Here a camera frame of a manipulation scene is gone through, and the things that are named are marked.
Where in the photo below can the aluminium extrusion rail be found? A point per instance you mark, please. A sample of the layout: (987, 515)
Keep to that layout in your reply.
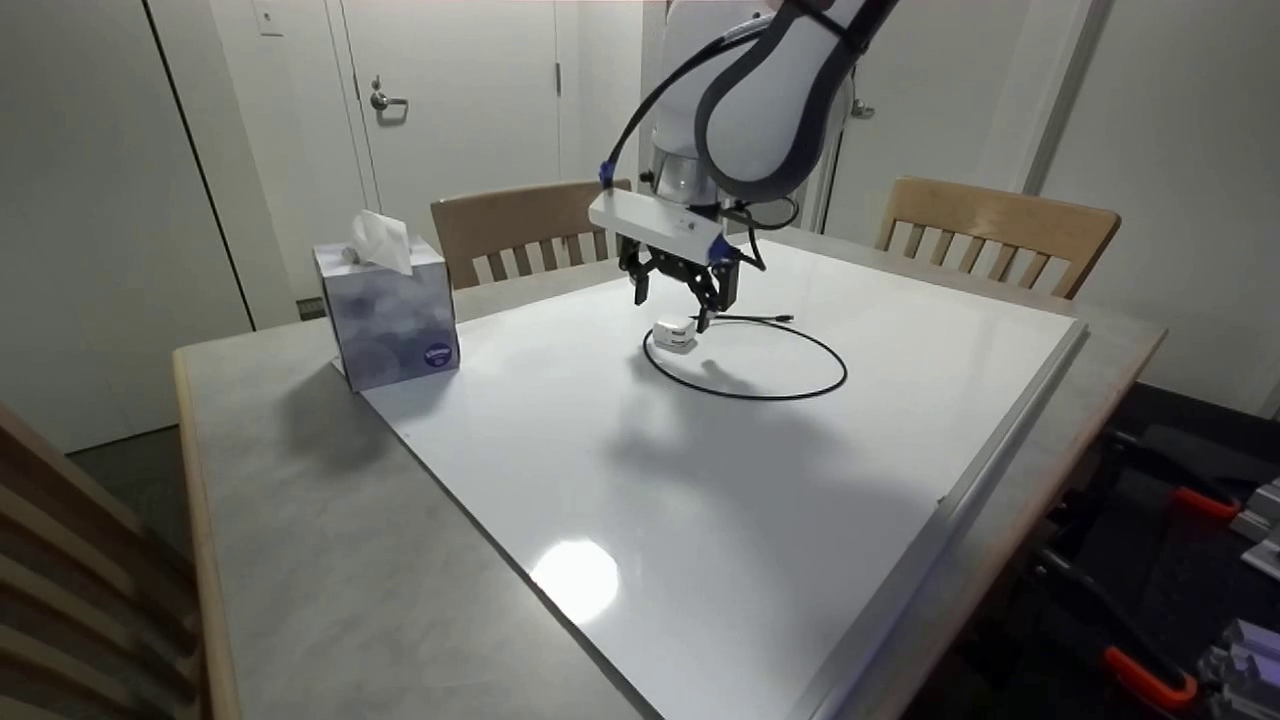
(1246, 665)

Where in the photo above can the large white board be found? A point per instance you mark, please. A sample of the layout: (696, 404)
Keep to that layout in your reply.
(664, 534)

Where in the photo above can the blue tissue box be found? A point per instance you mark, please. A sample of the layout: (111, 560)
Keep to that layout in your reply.
(385, 322)

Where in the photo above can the white charger plug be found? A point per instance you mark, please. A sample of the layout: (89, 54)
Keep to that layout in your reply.
(671, 336)

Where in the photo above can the wooden slat back chair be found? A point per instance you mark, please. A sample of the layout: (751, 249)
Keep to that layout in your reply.
(1000, 214)
(67, 603)
(532, 214)

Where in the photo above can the white light switch plate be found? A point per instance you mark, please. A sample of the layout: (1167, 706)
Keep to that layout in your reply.
(268, 17)

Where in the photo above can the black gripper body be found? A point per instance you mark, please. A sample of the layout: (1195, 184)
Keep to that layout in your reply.
(685, 265)

